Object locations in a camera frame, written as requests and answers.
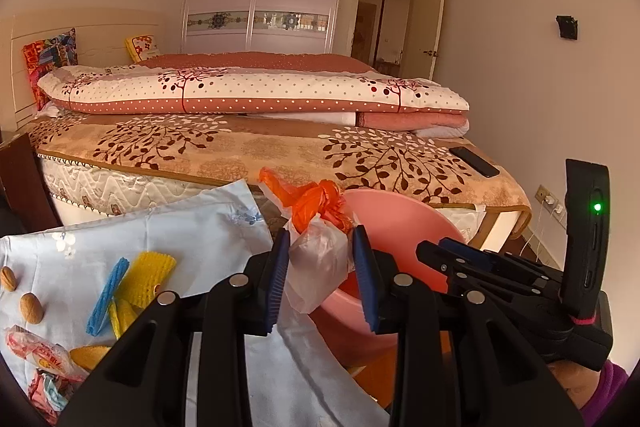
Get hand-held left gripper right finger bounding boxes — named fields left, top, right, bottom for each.
left=351, top=226, right=584, bottom=427

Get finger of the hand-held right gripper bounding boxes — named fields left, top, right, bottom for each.
left=439, top=237, right=566, bottom=290
left=416, top=241, right=503, bottom=298

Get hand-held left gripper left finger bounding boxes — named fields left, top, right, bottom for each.
left=56, top=228, right=292, bottom=427

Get white and orange plastic bag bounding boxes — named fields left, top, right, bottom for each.
left=259, top=167, right=362, bottom=315

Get pink plastic bucket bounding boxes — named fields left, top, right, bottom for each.
left=320, top=189, right=473, bottom=350

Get person's right forearm purple sleeve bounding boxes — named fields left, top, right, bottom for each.
left=547, top=359, right=631, bottom=427

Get black smartphone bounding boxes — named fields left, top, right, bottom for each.
left=448, top=147, right=501, bottom=178

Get light blue floral cloth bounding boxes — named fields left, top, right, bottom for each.
left=0, top=179, right=391, bottom=427

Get brown leaf print blanket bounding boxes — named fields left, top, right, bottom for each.
left=27, top=109, right=532, bottom=218

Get yellow foam net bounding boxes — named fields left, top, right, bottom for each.
left=107, top=251, right=177, bottom=340

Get folded pink blanket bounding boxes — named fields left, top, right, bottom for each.
left=357, top=109, right=471, bottom=138

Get folded white sheet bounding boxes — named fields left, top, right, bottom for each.
left=245, top=111, right=359, bottom=126

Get blue foam net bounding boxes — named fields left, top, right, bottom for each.
left=86, top=257, right=131, bottom=337

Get white quilted mattress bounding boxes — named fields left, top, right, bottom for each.
left=37, top=154, right=251, bottom=228

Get folded polka dot quilt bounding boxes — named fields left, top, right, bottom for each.
left=37, top=64, right=471, bottom=115

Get orange yellow wrapper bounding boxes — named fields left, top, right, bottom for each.
left=69, top=344, right=113, bottom=371

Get red brown quilt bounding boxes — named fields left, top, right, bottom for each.
left=137, top=52, right=381, bottom=75

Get cream room door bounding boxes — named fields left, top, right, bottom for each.
left=421, top=0, right=447, bottom=81

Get clear red white snack packet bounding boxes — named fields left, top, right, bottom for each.
left=4, top=326, right=88, bottom=383

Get pink blue snack packet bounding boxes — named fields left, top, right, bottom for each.
left=27, top=369, right=83, bottom=425

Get yellow flowered pillow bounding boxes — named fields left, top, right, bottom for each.
left=124, top=35, right=161, bottom=62

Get dark wooden furniture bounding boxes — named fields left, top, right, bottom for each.
left=0, top=132, right=63, bottom=239

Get wooden bed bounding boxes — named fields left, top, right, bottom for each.
left=0, top=14, right=533, bottom=253

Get colourful patterned pillow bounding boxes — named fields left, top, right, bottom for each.
left=22, top=28, right=78, bottom=110

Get wall socket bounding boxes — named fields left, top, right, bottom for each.
left=535, top=184, right=568, bottom=223

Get black wall fixture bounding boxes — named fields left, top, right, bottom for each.
left=556, top=14, right=579, bottom=40

